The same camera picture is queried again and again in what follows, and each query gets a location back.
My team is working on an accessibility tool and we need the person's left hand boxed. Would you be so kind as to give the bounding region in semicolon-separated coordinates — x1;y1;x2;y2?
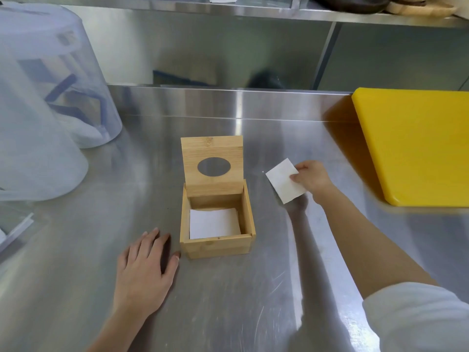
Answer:
114;227;181;316

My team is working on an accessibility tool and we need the person's right hand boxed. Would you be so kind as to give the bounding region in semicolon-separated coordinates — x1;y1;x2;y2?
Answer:
289;160;336;198

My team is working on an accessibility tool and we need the white paper napkin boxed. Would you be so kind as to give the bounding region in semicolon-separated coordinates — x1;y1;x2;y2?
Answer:
265;158;307;205

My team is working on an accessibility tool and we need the person's right forearm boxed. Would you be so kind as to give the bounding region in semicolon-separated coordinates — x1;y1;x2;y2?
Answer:
311;185;440;301

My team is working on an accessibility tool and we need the person's left forearm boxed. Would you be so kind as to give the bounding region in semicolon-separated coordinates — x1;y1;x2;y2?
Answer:
85;305;156;352

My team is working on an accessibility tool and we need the stack of white napkins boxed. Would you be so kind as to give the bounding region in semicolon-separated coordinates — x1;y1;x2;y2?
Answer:
189;207;241;240

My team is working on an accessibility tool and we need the wooden napkin box with lid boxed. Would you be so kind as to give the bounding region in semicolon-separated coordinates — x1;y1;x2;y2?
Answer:
179;136;256;260

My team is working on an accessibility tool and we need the yellow cutting board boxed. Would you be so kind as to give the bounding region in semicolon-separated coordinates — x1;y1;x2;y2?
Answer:
351;87;469;208

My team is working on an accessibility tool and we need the stainless steel shelf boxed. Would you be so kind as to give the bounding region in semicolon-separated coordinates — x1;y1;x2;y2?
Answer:
44;0;469;93

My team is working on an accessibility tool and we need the frosted plastic container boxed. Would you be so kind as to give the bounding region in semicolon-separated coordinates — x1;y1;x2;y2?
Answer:
0;42;89;201

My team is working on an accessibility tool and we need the black pan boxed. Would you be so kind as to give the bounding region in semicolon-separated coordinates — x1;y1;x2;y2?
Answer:
314;0;392;14

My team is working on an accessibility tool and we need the white sleeve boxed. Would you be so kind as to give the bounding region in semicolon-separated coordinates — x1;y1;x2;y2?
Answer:
362;282;469;352

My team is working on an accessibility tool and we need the clear plastic container with blue parts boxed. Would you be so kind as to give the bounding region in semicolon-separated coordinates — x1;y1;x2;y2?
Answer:
0;1;123;149

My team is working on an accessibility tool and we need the round wooden board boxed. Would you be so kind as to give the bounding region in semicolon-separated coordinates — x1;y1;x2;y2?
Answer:
385;0;459;17

